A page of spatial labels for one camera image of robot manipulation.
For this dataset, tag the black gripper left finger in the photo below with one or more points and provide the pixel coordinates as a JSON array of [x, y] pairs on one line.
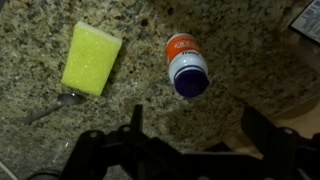
[[137, 118]]

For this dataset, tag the yellow sponge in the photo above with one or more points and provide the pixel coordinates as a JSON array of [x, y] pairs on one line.
[[90, 58]]

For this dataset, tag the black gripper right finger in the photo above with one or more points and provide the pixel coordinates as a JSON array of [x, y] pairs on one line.
[[256, 130]]

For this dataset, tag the white bottle with orange label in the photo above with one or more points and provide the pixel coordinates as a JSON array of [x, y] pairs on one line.
[[186, 63]]

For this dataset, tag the grey metal spoon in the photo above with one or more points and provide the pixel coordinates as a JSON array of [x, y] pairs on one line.
[[68, 99]]

